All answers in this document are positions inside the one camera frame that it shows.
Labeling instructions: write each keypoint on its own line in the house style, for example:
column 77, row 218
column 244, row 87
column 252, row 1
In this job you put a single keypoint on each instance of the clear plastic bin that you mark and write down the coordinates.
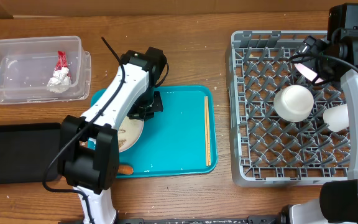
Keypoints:
column 28, row 64

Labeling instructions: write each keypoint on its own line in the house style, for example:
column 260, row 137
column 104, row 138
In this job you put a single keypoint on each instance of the teal serving tray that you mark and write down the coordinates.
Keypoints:
column 172, row 142

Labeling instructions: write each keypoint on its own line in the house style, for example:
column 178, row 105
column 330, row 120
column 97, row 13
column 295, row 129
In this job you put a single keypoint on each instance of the white saucer bowl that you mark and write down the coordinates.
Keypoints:
column 293, row 103

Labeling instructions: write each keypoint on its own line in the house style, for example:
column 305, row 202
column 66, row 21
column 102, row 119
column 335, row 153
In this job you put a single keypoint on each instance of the peanut shells and rice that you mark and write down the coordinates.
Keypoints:
column 122, row 139

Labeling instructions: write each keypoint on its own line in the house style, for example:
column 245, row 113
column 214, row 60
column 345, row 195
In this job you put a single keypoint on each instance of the wooden chopstick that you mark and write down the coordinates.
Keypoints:
column 209, row 139
column 206, row 129

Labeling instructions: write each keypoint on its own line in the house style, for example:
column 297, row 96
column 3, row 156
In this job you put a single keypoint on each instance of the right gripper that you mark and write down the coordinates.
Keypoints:
column 312, row 48

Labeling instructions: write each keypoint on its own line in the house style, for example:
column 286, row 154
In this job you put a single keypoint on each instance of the red snack wrapper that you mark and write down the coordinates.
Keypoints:
column 62, row 61

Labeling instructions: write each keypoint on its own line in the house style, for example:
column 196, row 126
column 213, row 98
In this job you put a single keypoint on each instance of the black tray bin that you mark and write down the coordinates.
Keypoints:
column 26, row 150

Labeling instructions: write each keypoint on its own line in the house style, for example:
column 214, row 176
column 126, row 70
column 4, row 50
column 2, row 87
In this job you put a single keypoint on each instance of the orange carrot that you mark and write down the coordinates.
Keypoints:
column 125, row 170

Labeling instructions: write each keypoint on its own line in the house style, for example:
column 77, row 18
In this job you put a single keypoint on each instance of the pink bowl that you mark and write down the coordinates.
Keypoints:
column 308, row 73

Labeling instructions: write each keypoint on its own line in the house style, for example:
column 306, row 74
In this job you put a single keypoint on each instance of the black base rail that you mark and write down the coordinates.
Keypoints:
column 253, row 219

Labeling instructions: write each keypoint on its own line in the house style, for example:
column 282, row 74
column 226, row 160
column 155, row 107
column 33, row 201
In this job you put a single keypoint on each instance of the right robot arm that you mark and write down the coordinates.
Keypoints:
column 333, row 61

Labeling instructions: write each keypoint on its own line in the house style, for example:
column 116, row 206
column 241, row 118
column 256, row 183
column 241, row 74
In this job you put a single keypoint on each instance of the grey dishwasher rack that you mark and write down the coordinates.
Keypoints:
column 266, row 149

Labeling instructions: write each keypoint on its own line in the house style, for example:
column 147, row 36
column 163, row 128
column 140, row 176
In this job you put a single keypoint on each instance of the white cup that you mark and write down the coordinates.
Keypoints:
column 337, row 118

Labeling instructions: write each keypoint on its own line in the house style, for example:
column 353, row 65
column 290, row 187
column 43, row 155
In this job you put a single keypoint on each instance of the left wooden chopstick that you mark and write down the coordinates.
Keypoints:
column 206, row 129

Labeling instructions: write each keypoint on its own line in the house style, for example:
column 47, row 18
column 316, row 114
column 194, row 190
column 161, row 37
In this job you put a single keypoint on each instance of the right wooden chopstick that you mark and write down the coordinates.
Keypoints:
column 209, row 139

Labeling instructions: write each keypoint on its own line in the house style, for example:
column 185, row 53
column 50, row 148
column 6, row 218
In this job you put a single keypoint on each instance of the cardboard back panel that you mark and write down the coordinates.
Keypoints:
column 10, row 9

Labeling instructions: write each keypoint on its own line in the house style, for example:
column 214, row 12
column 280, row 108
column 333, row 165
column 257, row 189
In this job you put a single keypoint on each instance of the white tissue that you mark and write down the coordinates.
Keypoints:
column 60, row 81

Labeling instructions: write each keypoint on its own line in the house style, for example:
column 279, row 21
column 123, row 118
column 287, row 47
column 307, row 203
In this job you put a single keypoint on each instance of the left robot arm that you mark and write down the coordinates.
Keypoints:
column 90, row 145

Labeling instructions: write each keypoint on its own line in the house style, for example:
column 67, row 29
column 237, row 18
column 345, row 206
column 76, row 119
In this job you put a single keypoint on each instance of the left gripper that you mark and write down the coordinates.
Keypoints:
column 135, row 112

